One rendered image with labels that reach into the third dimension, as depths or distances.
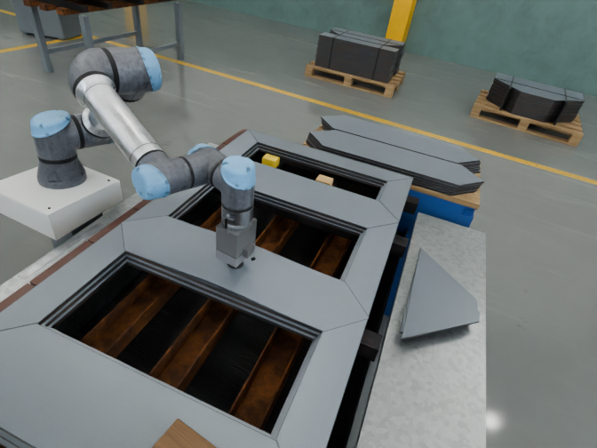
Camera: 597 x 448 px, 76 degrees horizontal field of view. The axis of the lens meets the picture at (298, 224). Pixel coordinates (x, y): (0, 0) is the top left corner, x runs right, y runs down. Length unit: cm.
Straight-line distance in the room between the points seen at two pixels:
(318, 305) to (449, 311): 39
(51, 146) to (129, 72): 46
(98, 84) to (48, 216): 52
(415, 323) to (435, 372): 13
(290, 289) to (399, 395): 36
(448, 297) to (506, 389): 104
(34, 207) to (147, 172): 67
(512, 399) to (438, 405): 116
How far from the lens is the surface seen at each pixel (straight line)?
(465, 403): 107
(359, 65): 535
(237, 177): 84
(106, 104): 102
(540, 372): 236
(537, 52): 789
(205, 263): 105
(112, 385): 88
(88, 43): 460
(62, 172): 153
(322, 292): 101
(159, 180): 85
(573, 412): 232
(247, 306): 97
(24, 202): 151
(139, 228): 119
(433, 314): 115
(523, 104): 533
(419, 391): 104
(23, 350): 98
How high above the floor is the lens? 158
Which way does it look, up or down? 37 degrees down
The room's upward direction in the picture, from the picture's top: 9 degrees clockwise
